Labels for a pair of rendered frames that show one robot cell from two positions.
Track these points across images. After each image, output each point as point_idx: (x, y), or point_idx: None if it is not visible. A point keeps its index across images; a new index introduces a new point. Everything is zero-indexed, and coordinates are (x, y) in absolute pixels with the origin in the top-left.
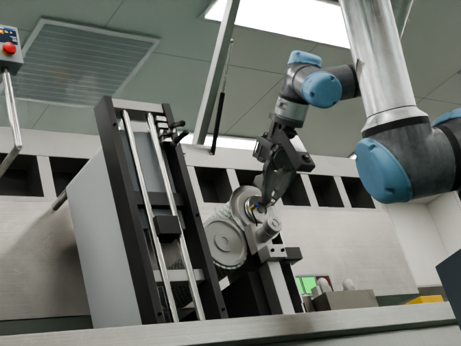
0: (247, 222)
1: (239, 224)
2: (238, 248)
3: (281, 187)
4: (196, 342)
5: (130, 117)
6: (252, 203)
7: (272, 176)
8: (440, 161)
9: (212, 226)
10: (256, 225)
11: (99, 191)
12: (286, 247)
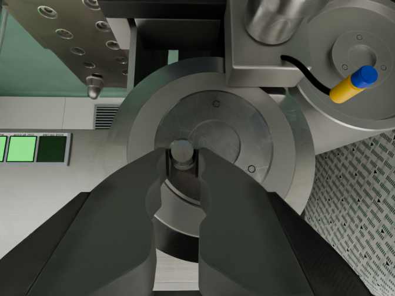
0: (268, 109)
1: (297, 107)
2: (310, 43)
3: (141, 192)
4: None
5: None
6: (248, 165)
7: (265, 252)
8: None
9: (389, 107)
10: (287, 55)
11: None
12: (157, 0)
